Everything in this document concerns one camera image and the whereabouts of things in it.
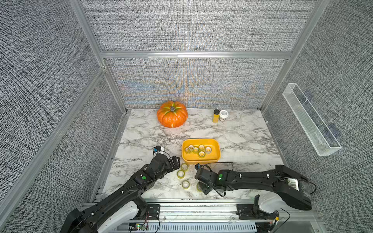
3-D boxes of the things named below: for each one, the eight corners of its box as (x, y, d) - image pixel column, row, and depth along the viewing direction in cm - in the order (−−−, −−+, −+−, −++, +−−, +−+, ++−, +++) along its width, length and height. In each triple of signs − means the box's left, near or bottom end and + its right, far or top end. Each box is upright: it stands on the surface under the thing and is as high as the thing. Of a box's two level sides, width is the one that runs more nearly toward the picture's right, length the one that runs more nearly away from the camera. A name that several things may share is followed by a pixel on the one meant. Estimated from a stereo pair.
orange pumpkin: (156, 121, 115) (153, 109, 105) (174, 108, 124) (173, 97, 114) (172, 135, 106) (170, 124, 96) (190, 120, 115) (191, 109, 105)
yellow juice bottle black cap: (212, 122, 114) (214, 114, 107) (211, 117, 118) (213, 108, 110) (218, 122, 114) (220, 114, 107) (217, 117, 118) (219, 108, 110)
